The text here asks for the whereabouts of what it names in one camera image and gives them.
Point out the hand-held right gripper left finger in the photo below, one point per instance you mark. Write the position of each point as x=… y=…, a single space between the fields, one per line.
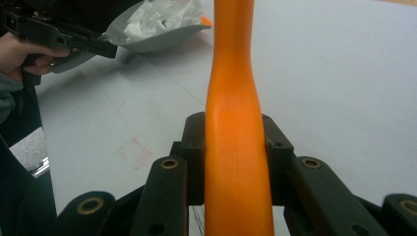
x=196 y=157

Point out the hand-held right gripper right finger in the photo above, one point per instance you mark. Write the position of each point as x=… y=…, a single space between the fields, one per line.
x=277 y=150

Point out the pile of white paper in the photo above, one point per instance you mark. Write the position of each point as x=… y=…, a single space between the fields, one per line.
x=154 y=19

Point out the grey dustpan with orange edge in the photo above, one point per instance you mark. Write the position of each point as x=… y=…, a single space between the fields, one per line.
x=164 y=41

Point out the aluminium rail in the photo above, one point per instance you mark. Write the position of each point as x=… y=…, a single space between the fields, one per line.
x=41 y=167

